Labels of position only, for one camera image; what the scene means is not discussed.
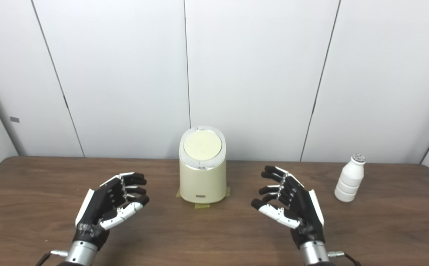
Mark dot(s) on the small white plastic bottle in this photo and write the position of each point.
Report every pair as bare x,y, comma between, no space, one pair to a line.
349,181

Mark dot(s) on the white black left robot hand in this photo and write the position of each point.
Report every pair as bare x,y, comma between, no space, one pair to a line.
99,207

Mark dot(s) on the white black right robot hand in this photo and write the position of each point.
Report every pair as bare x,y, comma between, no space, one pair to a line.
303,210

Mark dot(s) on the cream-colored lidded bin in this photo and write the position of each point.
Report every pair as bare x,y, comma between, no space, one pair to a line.
202,177

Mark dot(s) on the small grey wall tag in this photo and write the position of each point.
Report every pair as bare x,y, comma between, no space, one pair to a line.
14,119

